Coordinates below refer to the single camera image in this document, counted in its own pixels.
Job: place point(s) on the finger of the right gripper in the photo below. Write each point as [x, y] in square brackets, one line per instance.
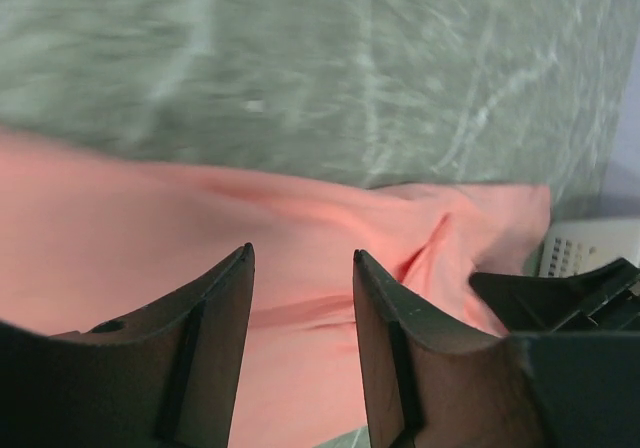
[602, 300]

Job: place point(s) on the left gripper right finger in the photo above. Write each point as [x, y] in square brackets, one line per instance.
[431, 380]

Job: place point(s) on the white plastic laundry basket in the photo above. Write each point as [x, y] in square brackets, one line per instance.
[575, 247]

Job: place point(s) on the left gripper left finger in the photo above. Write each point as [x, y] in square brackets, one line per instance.
[164, 375]

